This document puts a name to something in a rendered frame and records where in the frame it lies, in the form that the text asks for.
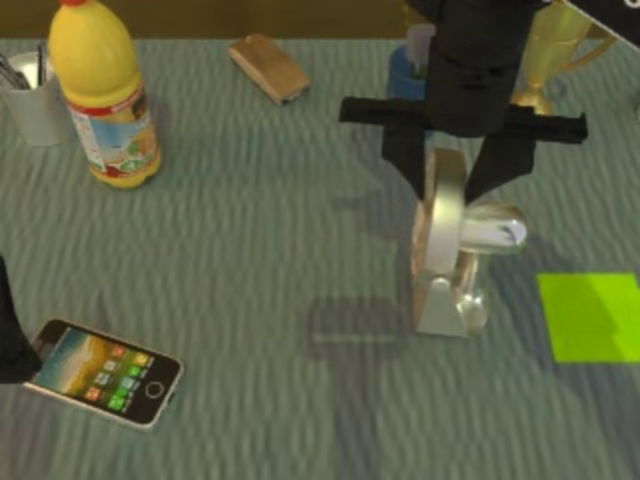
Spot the grey cup with utensils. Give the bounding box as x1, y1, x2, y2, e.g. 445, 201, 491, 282
0, 42, 76, 147

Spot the smartphone with colourful screen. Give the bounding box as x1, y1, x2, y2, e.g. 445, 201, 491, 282
22, 318, 183, 431

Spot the gold trophy cup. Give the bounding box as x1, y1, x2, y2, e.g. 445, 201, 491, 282
508, 0, 619, 117

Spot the yellow juice bottle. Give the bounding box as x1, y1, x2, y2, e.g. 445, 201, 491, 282
47, 0, 163, 190

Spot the silver metal microscope-like object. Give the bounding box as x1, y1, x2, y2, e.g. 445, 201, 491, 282
410, 147, 529, 339

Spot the blue bottle with white cap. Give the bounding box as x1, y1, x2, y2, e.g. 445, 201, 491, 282
387, 23, 436, 141

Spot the brown wooden block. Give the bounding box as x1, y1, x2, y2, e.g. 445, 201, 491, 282
228, 33, 312, 107

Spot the green square mat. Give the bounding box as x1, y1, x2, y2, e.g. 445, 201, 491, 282
537, 272, 640, 364

